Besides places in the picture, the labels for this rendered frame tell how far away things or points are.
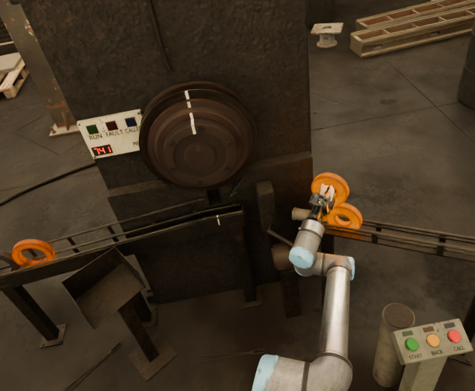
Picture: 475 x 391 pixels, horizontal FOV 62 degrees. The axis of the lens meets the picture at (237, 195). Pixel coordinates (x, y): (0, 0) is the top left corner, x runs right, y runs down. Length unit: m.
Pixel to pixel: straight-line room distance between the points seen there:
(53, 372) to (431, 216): 2.44
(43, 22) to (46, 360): 1.78
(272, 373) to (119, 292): 0.91
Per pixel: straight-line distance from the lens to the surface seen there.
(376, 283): 2.46
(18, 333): 2.83
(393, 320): 1.72
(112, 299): 1.85
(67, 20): 1.60
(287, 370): 1.17
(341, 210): 1.73
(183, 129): 1.46
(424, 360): 1.61
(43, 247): 2.08
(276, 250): 1.90
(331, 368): 1.19
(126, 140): 1.75
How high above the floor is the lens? 1.97
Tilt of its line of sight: 41 degrees down
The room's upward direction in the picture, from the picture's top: 11 degrees counter-clockwise
